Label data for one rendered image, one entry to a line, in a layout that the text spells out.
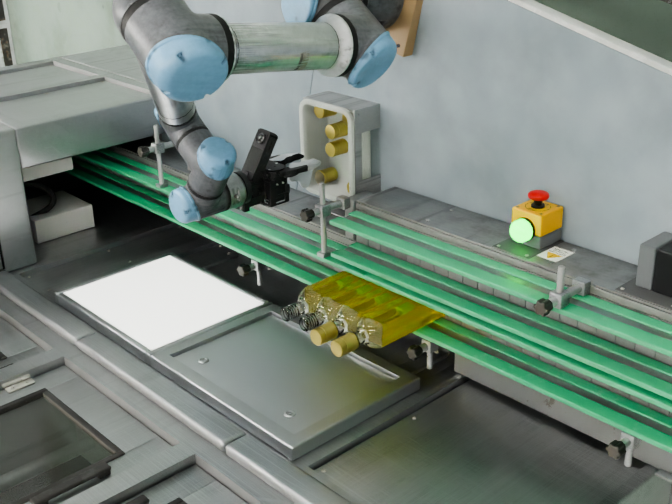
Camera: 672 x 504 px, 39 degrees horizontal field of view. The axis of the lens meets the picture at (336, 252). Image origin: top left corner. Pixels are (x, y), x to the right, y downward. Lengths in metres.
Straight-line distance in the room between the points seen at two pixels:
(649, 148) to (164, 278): 1.24
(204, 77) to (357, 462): 0.73
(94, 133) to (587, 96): 1.39
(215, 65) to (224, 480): 0.72
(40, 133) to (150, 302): 0.57
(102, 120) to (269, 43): 1.08
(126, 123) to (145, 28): 1.15
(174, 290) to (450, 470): 0.90
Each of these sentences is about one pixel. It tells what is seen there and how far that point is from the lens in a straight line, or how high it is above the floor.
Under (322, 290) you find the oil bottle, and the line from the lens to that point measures 1.93.
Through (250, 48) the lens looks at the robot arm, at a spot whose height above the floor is 1.24.
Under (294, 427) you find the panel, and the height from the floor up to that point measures 1.27.
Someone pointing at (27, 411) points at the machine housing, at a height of 1.58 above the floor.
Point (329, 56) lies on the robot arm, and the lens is 1.73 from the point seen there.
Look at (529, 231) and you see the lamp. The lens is 1.78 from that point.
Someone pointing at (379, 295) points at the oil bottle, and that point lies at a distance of 1.90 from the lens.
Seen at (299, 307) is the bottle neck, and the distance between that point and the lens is 1.90.
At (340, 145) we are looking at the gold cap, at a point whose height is 0.79.
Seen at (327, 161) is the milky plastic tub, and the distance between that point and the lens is 2.24.
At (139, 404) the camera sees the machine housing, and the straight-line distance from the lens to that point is 1.94.
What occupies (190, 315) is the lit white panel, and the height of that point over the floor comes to 1.15.
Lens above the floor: 2.18
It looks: 38 degrees down
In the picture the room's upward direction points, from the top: 112 degrees counter-clockwise
